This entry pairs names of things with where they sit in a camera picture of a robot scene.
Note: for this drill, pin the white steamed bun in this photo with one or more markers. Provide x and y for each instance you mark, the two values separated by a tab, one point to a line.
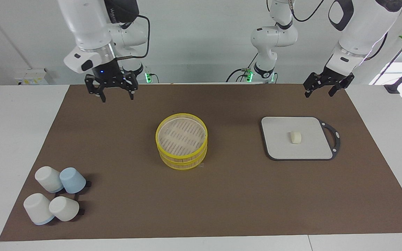
295	137

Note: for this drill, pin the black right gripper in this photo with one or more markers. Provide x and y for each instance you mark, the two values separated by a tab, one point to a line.
112	80

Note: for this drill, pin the white power box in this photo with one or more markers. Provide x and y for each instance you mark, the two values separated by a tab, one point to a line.
33	76

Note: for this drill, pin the cream plastic cup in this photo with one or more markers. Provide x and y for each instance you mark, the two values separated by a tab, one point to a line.
64	208

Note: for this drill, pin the grey cutting board black rim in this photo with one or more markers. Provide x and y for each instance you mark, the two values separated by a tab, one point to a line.
281	139

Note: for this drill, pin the brown table mat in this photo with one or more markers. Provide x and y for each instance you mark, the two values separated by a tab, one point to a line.
124	195

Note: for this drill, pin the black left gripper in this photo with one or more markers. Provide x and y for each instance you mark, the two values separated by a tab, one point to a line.
326	79

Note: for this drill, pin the white cup with blue rim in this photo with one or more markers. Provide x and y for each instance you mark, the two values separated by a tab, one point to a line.
37	208

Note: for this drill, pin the white plastic cup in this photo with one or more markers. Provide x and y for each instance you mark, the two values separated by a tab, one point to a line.
48	178

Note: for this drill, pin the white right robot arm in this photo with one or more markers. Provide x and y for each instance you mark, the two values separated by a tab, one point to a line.
86	24

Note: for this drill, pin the light blue plastic cup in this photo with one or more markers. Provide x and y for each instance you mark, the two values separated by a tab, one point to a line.
73	180

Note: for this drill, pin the green lit base connector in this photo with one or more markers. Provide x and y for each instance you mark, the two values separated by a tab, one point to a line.
148	77
249	76

